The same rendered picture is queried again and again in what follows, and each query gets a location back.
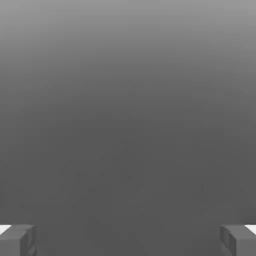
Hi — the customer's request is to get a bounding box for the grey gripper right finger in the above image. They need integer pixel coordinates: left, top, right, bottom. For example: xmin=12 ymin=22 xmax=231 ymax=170
xmin=219 ymin=224 xmax=256 ymax=256

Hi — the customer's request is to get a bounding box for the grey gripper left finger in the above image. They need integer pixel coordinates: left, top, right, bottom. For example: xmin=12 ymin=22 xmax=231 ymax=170
xmin=0 ymin=224 xmax=38 ymax=256

